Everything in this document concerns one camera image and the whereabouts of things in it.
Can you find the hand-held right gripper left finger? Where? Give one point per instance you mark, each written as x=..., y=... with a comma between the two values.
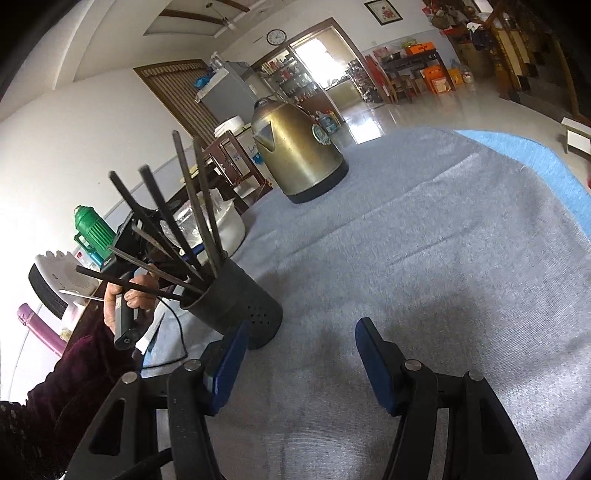
x=228, y=369

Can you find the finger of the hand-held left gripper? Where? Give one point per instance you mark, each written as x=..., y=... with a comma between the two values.
x=196, y=254

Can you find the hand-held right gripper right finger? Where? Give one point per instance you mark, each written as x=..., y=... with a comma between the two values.
x=376, y=369

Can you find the light grey chopstick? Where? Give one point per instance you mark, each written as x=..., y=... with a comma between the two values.
x=83, y=295

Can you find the dark cylindrical chopstick holder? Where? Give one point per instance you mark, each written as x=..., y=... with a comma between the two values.
x=240, y=304

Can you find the person's left forearm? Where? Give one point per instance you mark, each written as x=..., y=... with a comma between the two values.
x=55, y=392

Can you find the person's left hand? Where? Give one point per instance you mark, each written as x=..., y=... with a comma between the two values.
x=144, y=303

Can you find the white bowl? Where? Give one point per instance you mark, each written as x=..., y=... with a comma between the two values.
x=231, y=226

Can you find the purple bottle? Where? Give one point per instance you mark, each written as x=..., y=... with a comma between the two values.
x=39, y=327

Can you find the white electric heater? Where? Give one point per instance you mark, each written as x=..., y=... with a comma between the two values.
x=55, y=277

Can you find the wooden chair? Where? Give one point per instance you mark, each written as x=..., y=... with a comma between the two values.
x=240, y=170

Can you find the green thermos flask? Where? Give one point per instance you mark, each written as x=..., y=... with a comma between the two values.
x=94, y=235

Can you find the white printed carton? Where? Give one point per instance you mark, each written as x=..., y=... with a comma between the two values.
x=254, y=147

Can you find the grey towel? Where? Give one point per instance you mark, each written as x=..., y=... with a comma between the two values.
x=415, y=254

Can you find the white rice cooker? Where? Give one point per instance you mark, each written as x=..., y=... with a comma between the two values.
x=228, y=125

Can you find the brass electric kettle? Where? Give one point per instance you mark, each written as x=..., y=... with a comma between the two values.
x=295, y=157

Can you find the wooden slatted door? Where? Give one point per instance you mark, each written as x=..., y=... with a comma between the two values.
x=175, y=92

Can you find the grey fridge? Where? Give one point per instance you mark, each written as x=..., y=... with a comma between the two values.
x=231, y=92

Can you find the blue plastic bag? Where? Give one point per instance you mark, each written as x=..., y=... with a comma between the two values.
x=202, y=83

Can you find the blue water jug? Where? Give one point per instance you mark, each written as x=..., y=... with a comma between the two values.
x=328, y=122

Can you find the glass display cabinet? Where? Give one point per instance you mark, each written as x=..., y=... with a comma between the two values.
x=286, y=74

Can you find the ceiling fan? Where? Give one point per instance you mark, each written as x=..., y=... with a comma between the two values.
x=225, y=19

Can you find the blue cloth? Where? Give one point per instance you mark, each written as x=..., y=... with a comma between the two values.
x=531, y=157

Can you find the wooden side table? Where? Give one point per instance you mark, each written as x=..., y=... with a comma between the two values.
x=411, y=60

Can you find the orange carton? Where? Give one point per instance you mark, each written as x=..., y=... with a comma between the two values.
x=438, y=81

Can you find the white stool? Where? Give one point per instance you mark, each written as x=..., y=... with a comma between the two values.
x=577, y=136

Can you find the wooden staircase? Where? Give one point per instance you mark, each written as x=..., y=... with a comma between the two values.
x=531, y=46

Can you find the round wall clock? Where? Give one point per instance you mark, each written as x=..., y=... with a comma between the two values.
x=276, y=37

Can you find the framed wall picture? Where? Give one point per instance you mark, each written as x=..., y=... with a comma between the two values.
x=383, y=11

